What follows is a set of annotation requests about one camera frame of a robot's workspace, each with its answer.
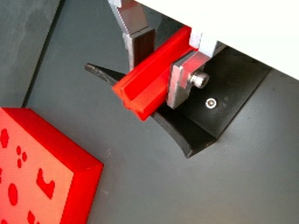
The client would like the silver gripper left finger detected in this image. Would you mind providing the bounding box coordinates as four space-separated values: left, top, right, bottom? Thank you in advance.
106 0 154 69

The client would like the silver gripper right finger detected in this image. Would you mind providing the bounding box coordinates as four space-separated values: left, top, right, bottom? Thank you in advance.
165 51 211 109

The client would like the red star-profile bar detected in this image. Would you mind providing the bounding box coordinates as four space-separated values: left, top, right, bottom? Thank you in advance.
112 26 192 121

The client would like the black curved fixture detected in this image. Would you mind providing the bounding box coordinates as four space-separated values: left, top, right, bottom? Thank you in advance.
85 48 269 158

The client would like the red block with shaped holes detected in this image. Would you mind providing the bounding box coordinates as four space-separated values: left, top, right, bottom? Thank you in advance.
0 108 104 224

